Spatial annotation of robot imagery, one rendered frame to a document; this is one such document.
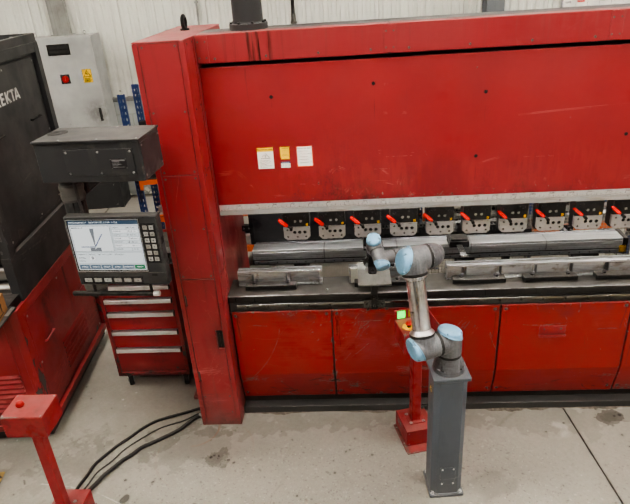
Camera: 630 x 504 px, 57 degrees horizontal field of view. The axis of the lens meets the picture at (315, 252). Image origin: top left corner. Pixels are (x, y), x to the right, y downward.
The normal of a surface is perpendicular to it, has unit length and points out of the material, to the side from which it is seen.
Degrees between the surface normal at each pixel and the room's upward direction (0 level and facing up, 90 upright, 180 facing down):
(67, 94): 90
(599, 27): 90
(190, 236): 90
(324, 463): 0
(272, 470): 0
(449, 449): 90
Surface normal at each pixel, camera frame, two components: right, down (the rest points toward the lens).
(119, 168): -0.11, 0.44
